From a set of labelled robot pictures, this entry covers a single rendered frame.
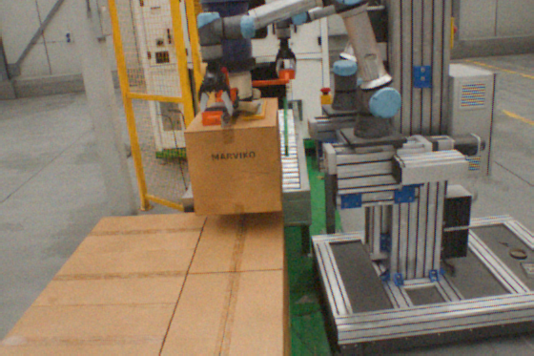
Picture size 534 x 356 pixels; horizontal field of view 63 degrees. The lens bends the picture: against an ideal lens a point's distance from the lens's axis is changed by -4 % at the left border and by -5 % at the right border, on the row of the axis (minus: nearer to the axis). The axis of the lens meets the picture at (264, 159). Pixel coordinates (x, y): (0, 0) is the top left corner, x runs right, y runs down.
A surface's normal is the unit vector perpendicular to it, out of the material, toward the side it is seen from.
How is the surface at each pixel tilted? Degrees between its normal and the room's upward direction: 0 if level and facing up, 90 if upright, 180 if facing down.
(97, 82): 89
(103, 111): 90
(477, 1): 90
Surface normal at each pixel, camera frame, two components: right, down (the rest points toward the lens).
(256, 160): -0.04, 0.33
